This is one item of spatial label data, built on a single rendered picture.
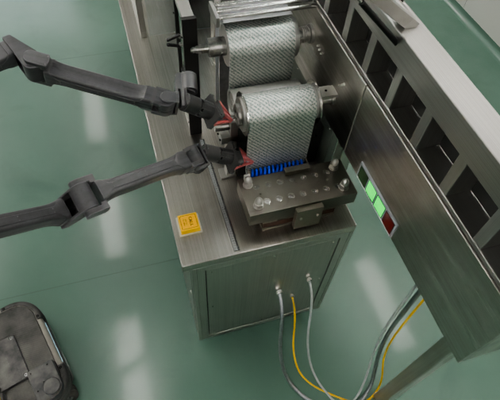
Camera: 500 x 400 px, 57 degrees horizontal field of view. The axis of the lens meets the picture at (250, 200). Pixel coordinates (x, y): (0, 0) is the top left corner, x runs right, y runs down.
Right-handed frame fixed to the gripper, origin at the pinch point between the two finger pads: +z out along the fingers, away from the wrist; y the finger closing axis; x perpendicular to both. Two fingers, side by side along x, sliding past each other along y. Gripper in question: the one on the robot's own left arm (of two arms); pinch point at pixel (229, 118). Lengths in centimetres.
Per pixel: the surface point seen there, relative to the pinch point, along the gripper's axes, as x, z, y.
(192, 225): -34.9, 3.6, 19.6
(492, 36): 81, 293, -128
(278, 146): 2.4, 18.3, 8.8
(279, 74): 15.2, 19.0, -15.4
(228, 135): -6.9, 6.0, -0.4
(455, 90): 59, 0, 44
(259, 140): 1.8, 9.3, 8.1
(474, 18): 80, 296, -155
